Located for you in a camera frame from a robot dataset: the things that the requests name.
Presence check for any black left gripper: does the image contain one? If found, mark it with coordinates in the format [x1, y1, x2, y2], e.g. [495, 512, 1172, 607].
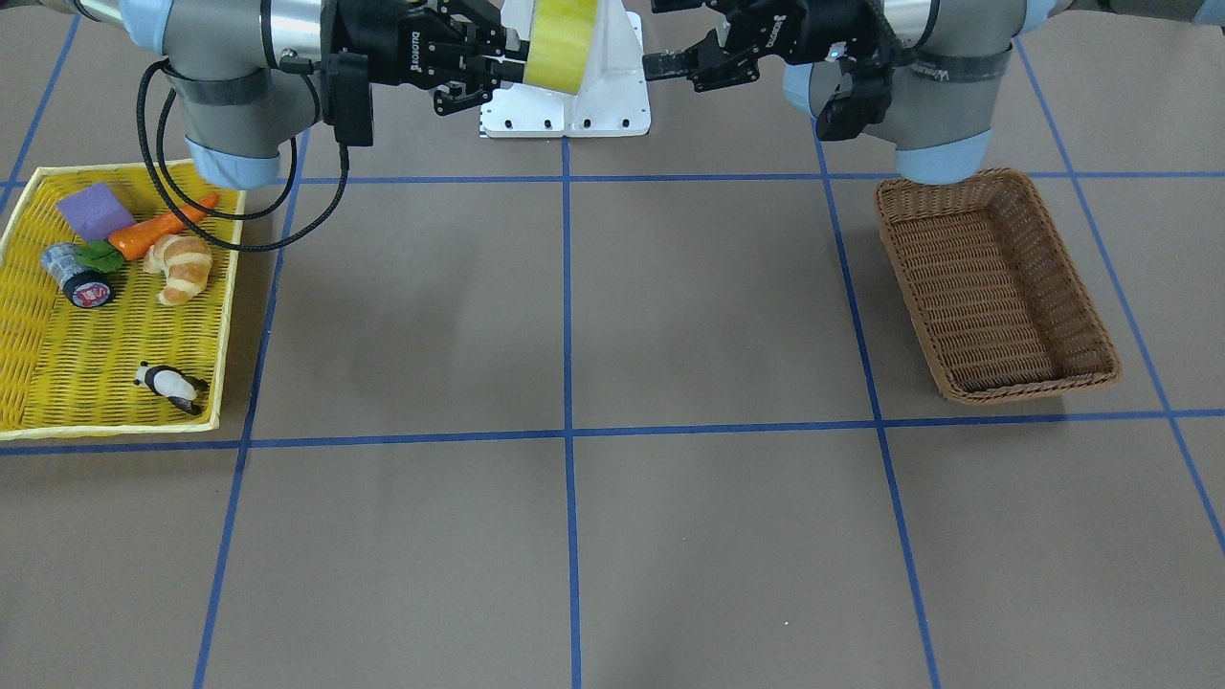
[642, 0, 895, 93]

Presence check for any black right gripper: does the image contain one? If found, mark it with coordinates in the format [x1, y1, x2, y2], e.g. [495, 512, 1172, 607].
[321, 1, 526, 115]

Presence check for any yellow packing tape roll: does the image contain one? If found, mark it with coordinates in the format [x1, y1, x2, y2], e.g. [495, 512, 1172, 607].
[523, 1, 598, 96]

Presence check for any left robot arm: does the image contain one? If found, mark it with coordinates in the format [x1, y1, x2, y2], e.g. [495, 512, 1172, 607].
[642, 1, 1223, 185]

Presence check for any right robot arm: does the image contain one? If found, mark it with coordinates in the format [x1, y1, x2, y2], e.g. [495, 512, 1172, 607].
[45, 1, 529, 190]

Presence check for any brown wicker basket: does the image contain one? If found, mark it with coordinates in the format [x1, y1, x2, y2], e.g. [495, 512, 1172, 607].
[872, 168, 1122, 407]

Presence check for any yellow woven plastic basket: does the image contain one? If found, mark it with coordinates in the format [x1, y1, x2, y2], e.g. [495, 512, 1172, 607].
[1, 163, 239, 440]

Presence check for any toy croissant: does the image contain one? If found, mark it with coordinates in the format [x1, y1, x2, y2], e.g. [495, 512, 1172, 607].
[142, 233, 212, 306]

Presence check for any orange toy carrot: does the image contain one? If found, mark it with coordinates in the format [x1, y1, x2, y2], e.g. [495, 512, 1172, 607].
[76, 212, 187, 273]

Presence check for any purple foam cube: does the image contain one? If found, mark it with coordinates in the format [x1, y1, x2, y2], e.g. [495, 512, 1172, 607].
[56, 181, 135, 243]

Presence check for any toy panda figure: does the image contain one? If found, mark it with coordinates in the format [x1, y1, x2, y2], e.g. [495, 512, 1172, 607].
[134, 360, 209, 417]

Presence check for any small silver can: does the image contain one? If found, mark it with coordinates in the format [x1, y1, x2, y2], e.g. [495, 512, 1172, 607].
[39, 242, 115, 309]

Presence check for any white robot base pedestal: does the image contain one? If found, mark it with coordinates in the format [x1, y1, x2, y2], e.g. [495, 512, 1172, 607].
[479, 1, 652, 139]

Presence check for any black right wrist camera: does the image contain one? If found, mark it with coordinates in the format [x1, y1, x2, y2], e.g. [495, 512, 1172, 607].
[321, 51, 372, 147]

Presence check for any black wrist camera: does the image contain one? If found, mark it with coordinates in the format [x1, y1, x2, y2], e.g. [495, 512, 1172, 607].
[321, 51, 372, 147]
[815, 56, 894, 143]

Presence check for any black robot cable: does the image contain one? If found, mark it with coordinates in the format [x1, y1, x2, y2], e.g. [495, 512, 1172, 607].
[136, 56, 352, 254]

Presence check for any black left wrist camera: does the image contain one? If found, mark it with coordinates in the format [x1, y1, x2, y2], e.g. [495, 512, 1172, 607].
[815, 56, 894, 143]

